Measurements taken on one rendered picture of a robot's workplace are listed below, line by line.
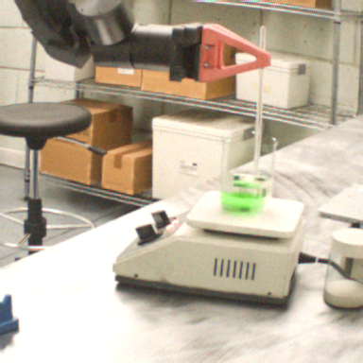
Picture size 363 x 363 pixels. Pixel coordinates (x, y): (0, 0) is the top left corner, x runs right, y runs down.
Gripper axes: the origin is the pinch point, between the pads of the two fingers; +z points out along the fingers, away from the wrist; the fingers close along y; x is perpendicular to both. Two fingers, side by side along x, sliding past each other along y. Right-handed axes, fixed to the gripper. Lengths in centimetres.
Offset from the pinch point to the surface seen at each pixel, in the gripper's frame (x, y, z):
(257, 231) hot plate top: 17.6, -6.5, 2.1
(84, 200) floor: 100, 248, -130
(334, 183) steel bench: 26, 50, 3
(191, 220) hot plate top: 17.4, -6.9, -5.0
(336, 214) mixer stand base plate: 24.9, 29.1, 6.8
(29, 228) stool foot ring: 72, 124, -94
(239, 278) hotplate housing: 23.0, -7.1, 0.9
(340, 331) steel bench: 26.0, -11.2, 13.9
